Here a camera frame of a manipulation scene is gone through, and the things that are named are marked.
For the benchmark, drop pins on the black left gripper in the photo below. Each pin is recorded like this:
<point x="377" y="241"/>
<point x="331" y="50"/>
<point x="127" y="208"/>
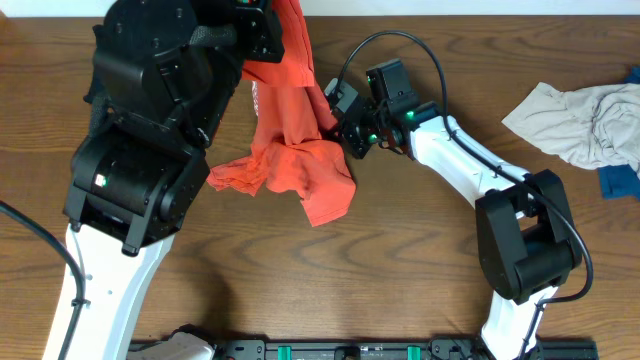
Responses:
<point x="246" y="17"/>

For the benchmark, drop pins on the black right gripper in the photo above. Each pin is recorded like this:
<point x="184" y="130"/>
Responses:
<point x="343" y="130"/>

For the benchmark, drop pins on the orange red t-shirt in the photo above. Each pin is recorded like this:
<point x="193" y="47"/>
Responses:
<point x="291" y="150"/>

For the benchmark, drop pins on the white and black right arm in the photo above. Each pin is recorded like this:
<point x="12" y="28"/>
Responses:
<point x="526" y="238"/>

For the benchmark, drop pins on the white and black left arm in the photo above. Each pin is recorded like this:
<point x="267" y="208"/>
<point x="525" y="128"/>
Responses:
<point x="163" y="75"/>

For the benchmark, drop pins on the folded black shirt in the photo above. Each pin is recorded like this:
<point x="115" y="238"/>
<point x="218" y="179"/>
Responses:
<point x="98" y="99"/>

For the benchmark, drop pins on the beige crumpled shirt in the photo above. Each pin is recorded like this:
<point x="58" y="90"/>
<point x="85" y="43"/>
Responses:
<point x="589" y="128"/>

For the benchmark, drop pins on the blue cloth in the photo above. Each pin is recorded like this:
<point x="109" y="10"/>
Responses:
<point x="620" y="180"/>

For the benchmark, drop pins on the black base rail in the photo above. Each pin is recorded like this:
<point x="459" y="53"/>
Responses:
<point x="189" y="342"/>

